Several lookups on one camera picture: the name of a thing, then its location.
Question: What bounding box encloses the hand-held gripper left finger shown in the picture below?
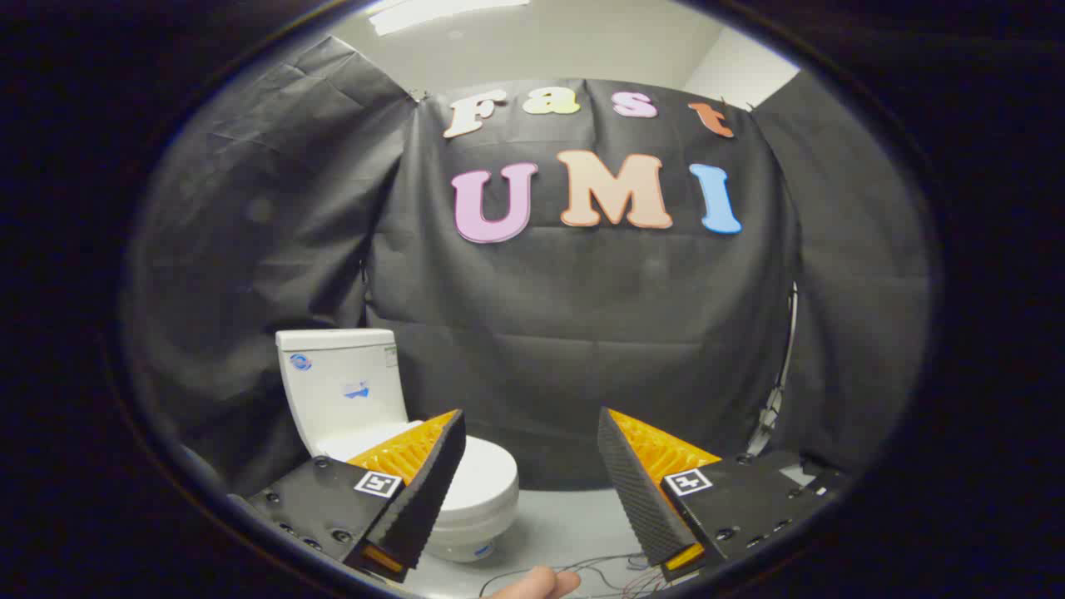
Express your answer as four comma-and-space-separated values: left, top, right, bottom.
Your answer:
229, 408, 468, 583

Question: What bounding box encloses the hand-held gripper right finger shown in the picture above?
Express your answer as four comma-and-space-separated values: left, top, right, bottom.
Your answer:
597, 407, 850, 583

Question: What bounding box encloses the white toilet lid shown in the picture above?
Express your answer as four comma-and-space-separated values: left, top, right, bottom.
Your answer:
319, 420, 519, 512

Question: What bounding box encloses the white toilet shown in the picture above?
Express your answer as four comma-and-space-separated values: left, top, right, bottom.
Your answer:
275, 328, 521, 564

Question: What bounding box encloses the backdrop support stand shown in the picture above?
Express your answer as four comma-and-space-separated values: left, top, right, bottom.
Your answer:
747, 281, 801, 457

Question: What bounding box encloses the black backdrop cloth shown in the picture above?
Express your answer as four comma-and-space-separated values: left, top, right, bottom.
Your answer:
125, 33, 937, 500

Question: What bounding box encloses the ceiling light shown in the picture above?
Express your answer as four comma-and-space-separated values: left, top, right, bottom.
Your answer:
366, 0, 531, 36

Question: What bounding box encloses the tangle of floor cables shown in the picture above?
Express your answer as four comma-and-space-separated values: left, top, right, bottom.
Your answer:
478, 551, 666, 599

